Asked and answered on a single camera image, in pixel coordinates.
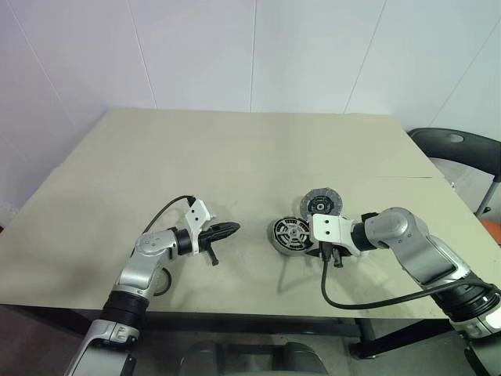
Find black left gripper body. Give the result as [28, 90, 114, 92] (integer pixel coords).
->
[196, 230, 219, 268]

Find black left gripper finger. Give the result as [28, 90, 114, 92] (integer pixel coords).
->
[206, 229, 239, 241]
[206, 220, 241, 233]

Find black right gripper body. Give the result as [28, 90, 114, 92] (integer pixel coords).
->
[312, 241, 354, 269]

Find round silver motor disc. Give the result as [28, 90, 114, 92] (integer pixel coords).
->
[269, 216, 312, 250]

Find grey motor disc dark hub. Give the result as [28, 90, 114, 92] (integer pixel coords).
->
[299, 187, 345, 221]

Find dark rounded shape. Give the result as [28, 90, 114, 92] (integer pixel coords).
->
[273, 341, 326, 376]

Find orange round seat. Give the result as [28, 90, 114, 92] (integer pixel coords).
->
[479, 219, 501, 246]

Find dark plastic chair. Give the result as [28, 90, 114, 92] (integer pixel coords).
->
[406, 127, 501, 217]

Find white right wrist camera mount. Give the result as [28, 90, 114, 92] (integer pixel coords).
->
[311, 213, 359, 256]

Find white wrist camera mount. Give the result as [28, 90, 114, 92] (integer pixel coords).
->
[183, 198, 218, 254]
[311, 213, 359, 256]

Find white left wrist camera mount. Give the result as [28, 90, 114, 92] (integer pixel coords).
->
[183, 198, 218, 254]

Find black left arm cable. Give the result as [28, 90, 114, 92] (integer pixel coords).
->
[142, 194, 196, 295]

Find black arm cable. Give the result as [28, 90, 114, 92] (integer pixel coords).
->
[319, 244, 501, 311]
[142, 194, 196, 295]

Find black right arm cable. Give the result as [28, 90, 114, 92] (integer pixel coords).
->
[319, 244, 501, 311]

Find black table frame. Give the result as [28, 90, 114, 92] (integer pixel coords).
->
[136, 311, 379, 360]

